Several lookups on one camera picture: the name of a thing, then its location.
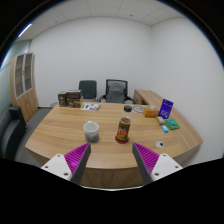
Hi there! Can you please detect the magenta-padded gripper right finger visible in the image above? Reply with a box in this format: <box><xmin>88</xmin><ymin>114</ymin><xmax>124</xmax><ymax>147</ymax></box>
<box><xmin>131</xmin><ymin>142</ymin><xmax>184</xmax><ymax>185</ymax></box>

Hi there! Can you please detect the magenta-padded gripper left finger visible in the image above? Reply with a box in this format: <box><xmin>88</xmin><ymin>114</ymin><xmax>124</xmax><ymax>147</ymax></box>
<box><xmin>41</xmin><ymin>142</ymin><xmax>92</xmax><ymax>185</ymax></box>

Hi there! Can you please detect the clear bottle with black cap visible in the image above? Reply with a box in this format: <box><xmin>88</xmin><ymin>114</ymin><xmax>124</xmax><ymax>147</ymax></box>
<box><xmin>115</xmin><ymin>104</ymin><xmax>133</xmax><ymax>143</ymax></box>

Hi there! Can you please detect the grey and white cup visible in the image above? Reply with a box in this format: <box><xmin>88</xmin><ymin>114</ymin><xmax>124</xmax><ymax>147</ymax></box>
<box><xmin>83</xmin><ymin>120</ymin><xmax>101</xmax><ymax>144</ymax></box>

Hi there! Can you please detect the small tan box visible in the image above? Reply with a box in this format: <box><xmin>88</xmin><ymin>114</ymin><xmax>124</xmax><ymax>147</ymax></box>
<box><xmin>154</xmin><ymin>115</ymin><xmax>167</xmax><ymax>126</ymax></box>

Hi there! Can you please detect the green box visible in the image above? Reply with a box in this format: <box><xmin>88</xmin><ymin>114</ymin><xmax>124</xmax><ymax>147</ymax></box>
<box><xmin>163</xmin><ymin>118</ymin><xmax>181</xmax><ymax>131</ymax></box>

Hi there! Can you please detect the orange wooden box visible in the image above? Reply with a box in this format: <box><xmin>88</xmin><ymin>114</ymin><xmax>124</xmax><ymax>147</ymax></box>
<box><xmin>142</xmin><ymin>106</ymin><xmax>160</xmax><ymax>118</ymax></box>

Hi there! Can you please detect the green and white booklet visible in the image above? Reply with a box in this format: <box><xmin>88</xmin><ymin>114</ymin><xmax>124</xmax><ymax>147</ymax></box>
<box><xmin>80</xmin><ymin>102</ymin><xmax>101</xmax><ymax>112</ymax></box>

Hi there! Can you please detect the purple sign stand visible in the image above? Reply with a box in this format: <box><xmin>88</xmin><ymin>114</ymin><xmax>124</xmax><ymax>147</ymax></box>
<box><xmin>157</xmin><ymin>98</ymin><xmax>175</xmax><ymax>120</ymax></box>

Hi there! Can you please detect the brown cardboard box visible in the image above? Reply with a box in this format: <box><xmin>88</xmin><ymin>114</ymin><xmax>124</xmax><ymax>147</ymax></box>
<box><xmin>71</xmin><ymin>96</ymin><xmax>84</xmax><ymax>109</ymax></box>

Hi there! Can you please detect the small dark brown box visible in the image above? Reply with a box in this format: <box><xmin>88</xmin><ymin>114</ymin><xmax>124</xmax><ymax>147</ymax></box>
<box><xmin>57</xmin><ymin>90</ymin><xmax>69</xmax><ymax>108</ymax></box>

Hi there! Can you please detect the wooden side desk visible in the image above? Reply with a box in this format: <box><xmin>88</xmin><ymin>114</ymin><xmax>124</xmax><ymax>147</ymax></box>
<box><xmin>133</xmin><ymin>88</ymin><xmax>168</xmax><ymax>109</ymax></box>

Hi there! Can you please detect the large dark brown box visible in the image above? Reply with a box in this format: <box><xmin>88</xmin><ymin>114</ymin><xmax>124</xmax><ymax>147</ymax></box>
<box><xmin>66</xmin><ymin>89</ymin><xmax>83</xmax><ymax>108</ymax></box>

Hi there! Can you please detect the dark grey office chair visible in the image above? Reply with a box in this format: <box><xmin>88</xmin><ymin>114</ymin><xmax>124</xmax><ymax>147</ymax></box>
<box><xmin>78</xmin><ymin>79</ymin><xmax>99</xmax><ymax>102</ymax></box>

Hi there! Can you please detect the black sofa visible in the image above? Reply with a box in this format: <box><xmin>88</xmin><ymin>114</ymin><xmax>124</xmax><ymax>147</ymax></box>
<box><xmin>0</xmin><ymin>105</ymin><xmax>28</xmax><ymax>161</ymax></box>

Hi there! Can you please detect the black mesh office chair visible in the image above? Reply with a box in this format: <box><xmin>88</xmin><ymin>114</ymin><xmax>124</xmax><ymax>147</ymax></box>
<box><xmin>98</xmin><ymin>78</ymin><xmax>135</xmax><ymax>105</ymax></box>

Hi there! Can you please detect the wooden cabinet with glass doors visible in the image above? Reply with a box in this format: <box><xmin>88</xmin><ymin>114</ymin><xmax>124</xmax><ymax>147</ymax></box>
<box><xmin>9</xmin><ymin>52</ymin><xmax>39</xmax><ymax>124</ymax></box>

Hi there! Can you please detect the long ceiling light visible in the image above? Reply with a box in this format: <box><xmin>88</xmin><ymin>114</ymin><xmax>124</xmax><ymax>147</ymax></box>
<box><xmin>17</xmin><ymin>23</ymin><xmax>33</xmax><ymax>38</ymax></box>

